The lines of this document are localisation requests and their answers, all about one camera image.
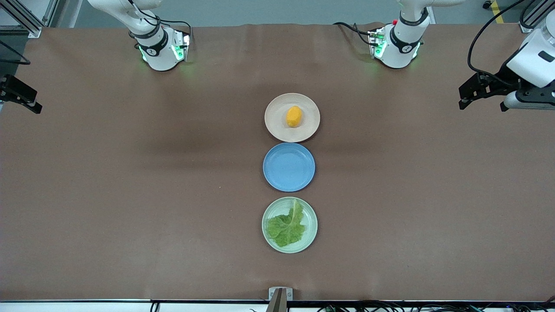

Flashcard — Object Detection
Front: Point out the light green round plate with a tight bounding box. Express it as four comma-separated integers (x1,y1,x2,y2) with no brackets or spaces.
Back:
261,197,318,254

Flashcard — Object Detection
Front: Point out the aluminium frame profile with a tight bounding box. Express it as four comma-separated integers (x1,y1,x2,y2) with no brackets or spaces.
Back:
518,0,555,33
0,0,60,39

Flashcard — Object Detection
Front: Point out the black right base cable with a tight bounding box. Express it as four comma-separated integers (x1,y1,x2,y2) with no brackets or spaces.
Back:
128,0,193,44

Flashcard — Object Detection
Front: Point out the black left base cable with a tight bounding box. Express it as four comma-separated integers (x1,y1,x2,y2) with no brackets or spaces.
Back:
333,21,374,46

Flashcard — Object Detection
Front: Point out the beige round plate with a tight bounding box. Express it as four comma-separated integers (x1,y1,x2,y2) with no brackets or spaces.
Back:
264,93,321,143

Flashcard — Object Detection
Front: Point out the yellow lemon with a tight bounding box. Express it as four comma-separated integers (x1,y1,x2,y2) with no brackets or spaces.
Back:
286,106,303,128

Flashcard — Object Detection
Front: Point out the blue round plate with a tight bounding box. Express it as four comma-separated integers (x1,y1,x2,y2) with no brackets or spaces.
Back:
262,143,316,192

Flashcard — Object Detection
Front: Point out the grey metal camera bracket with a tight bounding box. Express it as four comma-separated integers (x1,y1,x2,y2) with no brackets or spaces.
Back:
265,286,294,312

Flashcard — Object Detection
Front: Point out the green lettuce leaf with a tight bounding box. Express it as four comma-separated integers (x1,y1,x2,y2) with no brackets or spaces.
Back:
266,199,307,248

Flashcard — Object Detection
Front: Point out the black base cable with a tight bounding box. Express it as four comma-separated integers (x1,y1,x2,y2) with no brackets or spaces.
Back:
128,0,193,44
333,21,374,46

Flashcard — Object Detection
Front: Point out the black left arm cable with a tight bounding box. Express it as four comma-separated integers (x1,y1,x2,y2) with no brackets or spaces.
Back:
467,0,527,83

